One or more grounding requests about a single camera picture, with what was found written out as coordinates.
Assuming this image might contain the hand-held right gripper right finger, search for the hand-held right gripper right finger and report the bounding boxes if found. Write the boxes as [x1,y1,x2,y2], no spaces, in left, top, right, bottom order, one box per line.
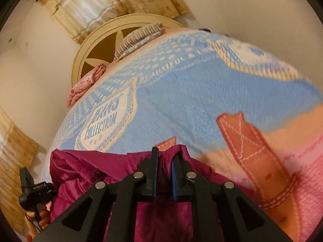
[172,151,294,242]

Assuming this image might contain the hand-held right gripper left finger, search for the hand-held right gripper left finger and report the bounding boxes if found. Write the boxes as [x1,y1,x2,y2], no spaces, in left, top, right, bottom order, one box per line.
[32,147,159,242]

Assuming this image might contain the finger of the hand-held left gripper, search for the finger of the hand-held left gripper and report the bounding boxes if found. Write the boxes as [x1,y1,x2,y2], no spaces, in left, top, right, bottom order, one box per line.
[19,168,36,190]

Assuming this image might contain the magenta puffer jacket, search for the magenta puffer jacket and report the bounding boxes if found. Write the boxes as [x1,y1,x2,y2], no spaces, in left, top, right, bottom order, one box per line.
[49,145,256,242]

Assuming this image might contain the person's left hand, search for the person's left hand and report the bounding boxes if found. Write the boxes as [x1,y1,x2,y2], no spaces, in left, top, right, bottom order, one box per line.
[25,202,52,235]

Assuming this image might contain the yellow floral side curtain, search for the yellow floral side curtain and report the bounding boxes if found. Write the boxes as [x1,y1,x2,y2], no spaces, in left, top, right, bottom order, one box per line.
[0,107,40,234]

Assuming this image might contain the blue and pink printed blanket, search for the blue and pink printed blanket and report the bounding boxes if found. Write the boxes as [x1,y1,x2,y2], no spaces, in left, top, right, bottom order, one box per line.
[40,28,323,242]

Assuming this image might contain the pink floral folded blanket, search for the pink floral folded blanket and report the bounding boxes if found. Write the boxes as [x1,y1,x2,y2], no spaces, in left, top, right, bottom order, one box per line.
[67,64,108,108]

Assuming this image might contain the striped pillow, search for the striped pillow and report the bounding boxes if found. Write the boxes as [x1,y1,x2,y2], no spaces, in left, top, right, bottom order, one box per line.
[113,23,163,61]

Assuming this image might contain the cream arched headboard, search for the cream arched headboard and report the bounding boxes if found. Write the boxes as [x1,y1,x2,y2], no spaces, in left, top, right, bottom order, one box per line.
[71,15,188,88]

